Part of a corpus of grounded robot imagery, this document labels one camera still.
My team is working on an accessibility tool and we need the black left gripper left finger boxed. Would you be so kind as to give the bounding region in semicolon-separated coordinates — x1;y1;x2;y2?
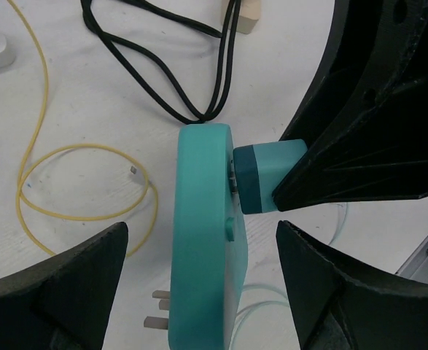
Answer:
0;222;128;349

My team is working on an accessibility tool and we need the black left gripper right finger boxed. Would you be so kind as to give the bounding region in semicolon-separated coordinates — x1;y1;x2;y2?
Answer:
276;221;428;349

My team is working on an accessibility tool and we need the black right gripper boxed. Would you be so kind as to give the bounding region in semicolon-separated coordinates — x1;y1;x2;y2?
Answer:
273;1;428;211

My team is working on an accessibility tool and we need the teal charger plug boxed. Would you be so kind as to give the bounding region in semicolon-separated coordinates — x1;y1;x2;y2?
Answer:
233;139;308;215

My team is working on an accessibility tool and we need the teal triangular power socket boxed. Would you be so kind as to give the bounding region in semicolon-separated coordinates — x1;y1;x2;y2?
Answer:
144;124;248;349

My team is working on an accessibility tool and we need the beige power strip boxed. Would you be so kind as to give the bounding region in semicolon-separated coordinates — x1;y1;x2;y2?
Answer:
236;0;262;34

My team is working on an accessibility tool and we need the light teal thin cable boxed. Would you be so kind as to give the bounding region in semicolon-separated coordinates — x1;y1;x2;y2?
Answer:
235;202;349;329

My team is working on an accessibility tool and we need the aluminium table edge rail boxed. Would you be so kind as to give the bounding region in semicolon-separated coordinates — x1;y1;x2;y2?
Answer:
395;211;428;289

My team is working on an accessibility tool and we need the black power cord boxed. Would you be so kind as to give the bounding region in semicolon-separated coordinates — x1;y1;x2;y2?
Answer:
80;0;243;125

